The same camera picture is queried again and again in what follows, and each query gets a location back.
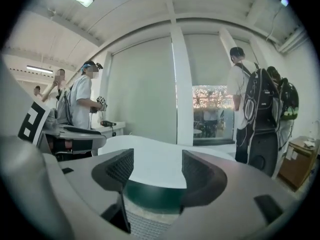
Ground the white perforated rubber mat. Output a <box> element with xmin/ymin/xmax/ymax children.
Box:
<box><xmin>122</xmin><ymin>196</ymin><xmax>183</xmax><ymax>235</ymax></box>

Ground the green black backpack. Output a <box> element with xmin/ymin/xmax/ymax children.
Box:
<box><xmin>278</xmin><ymin>77</ymin><xmax>300</xmax><ymax>121</ymax></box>

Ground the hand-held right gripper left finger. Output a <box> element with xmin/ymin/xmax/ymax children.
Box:
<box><xmin>91</xmin><ymin>148</ymin><xmax>136</xmax><ymax>235</ymax></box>

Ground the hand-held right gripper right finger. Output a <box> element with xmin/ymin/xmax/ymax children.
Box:
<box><xmin>179</xmin><ymin>148</ymin><xmax>228</xmax><ymax>215</ymax></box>

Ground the black hair dryer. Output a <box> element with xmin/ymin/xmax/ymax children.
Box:
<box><xmin>100</xmin><ymin>120</ymin><xmax>118</xmax><ymax>137</ymax></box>

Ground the brown wooden cabinet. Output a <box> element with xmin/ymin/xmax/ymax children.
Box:
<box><xmin>276</xmin><ymin>135</ymin><xmax>320</xmax><ymax>193</ymax></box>

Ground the wide grey roller blind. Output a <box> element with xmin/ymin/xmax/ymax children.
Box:
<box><xmin>109</xmin><ymin>35</ymin><xmax>178</xmax><ymax>145</ymax></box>

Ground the white counter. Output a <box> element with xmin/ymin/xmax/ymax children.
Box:
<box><xmin>90</xmin><ymin>121</ymin><xmax>126</xmax><ymax>145</ymax></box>

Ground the glass window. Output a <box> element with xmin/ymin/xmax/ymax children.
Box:
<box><xmin>192</xmin><ymin>85</ymin><xmax>235</xmax><ymax>140</ymax></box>

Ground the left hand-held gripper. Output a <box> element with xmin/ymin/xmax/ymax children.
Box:
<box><xmin>17</xmin><ymin>100</ymin><xmax>108</xmax><ymax>158</ymax></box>

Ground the narrow grey roller blind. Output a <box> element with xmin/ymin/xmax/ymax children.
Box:
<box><xmin>183</xmin><ymin>33</ymin><xmax>229</xmax><ymax>87</ymax></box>

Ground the white crumpled paper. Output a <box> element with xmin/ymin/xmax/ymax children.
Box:
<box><xmin>303</xmin><ymin>138</ymin><xmax>318</xmax><ymax>149</ymax></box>

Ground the white wall duct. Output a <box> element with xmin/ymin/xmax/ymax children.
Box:
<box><xmin>276</xmin><ymin>26</ymin><xmax>308</xmax><ymax>54</ymax></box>

